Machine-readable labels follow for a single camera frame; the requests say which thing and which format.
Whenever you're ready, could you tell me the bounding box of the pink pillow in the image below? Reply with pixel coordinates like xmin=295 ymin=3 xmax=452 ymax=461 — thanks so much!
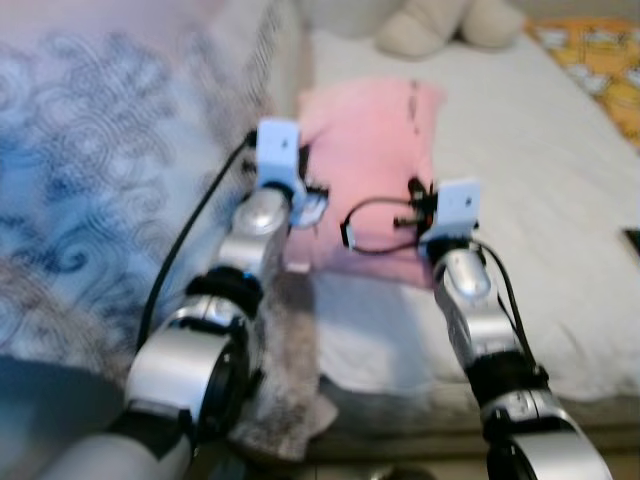
xmin=285 ymin=78 xmax=448 ymax=292

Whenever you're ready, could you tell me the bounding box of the white quilted bed sheet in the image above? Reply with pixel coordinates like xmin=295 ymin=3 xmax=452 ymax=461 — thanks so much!
xmin=295 ymin=25 xmax=640 ymax=403

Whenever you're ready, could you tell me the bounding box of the beige plush toy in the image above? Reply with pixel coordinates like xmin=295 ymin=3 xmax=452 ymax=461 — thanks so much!
xmin=374 ymin=0 xmax=527 ymax=59

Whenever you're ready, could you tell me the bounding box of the grey fuzzy cloth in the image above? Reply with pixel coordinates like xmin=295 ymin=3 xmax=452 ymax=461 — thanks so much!
xmin=232 ymin=265 xmax=339 ymax=463

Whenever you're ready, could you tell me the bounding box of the yellow egg print duvet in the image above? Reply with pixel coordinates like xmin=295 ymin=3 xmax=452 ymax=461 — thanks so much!
xmin=524 ymin=17 xmax=640 ymax=150

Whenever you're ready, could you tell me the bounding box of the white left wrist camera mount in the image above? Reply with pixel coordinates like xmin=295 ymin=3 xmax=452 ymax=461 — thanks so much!
xmin=256 ymin=118 xmax=307 ymax=198

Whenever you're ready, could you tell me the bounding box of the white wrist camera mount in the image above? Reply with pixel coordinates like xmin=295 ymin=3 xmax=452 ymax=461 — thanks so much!
xmin=256 ymin=118 xmax=307 ymax=198
xmin=424 ymin=179 xmax=483 ymax=247

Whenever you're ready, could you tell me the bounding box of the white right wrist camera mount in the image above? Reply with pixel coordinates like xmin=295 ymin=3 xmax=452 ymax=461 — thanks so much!
xmin=424 ymin=179 xmax=483 ymax=247

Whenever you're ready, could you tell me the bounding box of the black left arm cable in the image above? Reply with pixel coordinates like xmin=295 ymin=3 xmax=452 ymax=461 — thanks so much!
xmin=135 ymin=134 xmax=259 ymax=351

